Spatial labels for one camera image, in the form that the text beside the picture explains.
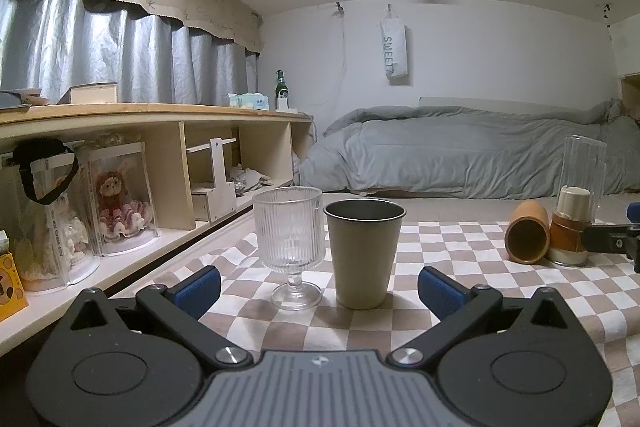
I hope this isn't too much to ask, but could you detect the white wall cable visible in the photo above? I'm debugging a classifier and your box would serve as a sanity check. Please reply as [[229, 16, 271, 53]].
[[335, 2, 349, 82]]

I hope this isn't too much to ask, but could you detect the checkered cloth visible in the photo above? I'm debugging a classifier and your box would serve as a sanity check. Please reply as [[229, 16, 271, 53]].
[[107, 211, 640, 427]]

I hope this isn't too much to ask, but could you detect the white hanging fabric bag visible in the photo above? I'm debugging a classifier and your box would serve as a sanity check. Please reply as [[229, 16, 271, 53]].
[[380, 4, 412, 84]]

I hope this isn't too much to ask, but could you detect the brown cup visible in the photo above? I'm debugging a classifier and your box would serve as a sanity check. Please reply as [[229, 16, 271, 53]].
[[504, 199, 553, 264]]

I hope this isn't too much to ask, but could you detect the crumpled white cloth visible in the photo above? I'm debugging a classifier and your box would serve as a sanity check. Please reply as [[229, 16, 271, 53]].
[[230, 164, 274, 198]]

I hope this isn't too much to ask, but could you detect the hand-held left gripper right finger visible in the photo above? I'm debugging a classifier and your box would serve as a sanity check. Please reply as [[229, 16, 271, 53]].
[[389, 265, 581, 370]]

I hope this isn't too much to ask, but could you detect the green glass bottle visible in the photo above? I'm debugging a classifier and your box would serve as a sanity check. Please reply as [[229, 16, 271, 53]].
[[274, 70, 288, 110]]

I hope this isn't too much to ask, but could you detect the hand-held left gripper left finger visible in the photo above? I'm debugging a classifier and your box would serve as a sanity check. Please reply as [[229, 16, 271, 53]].
[[62, 265, 255, 370]]

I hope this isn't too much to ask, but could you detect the grey metal cup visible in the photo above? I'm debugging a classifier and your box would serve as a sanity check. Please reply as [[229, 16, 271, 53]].
[[323, 199, 407, 310]]

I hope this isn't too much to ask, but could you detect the clear case with red-haired doll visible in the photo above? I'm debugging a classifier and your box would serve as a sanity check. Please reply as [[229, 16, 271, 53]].
[[87, 141, 164, 257]]

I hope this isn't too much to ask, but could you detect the grey curtain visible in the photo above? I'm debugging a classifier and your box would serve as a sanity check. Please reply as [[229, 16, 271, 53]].
[[0, 0, 261, 108]]

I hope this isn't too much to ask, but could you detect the brown and white bottle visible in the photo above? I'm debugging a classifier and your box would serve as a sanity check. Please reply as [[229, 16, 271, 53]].
[[547, 186, 594, 268]]

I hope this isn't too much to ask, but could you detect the wooden shelf unit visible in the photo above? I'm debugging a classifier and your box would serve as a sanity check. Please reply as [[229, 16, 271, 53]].
[[0, 102, 317, 358]]

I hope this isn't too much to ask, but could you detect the grey duvet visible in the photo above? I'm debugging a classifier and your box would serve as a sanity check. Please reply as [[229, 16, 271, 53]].
[[298, 99, 640, 200]]

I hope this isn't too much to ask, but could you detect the ribbed glass goblet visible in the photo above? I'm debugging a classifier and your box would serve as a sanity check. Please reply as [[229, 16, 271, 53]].
[[252, 187, 325, 312]]

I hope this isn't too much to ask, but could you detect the white wooden caddy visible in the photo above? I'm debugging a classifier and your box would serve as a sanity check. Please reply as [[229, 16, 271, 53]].
[[186, 137, 239, 222]]

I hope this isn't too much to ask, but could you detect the beige cabinet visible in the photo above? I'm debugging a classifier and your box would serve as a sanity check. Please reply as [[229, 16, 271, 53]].
[[609, 18, 640, 118]]

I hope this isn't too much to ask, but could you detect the clear case with white doll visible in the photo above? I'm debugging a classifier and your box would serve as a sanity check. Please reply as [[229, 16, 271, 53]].
[[0, 142, 102, 294]]

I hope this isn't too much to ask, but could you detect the beige cardboard box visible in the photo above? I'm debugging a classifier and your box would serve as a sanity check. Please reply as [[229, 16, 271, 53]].
[[59, 82, 120, 106]]

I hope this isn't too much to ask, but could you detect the black strap bag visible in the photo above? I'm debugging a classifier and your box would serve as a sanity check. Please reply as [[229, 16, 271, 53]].
[[12, 139, 81, 206]]

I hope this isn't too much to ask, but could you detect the yellow printed box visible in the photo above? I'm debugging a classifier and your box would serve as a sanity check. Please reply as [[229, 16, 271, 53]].
[[0, 252, 30, 323]]

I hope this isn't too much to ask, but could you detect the tall clear glass tumbler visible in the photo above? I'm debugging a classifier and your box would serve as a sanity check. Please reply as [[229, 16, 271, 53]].
[[560, 135, 608, 224]]

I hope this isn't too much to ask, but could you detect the tissue pack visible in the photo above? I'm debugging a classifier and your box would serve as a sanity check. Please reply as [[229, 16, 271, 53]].
[[227, 93, 270, 110]]

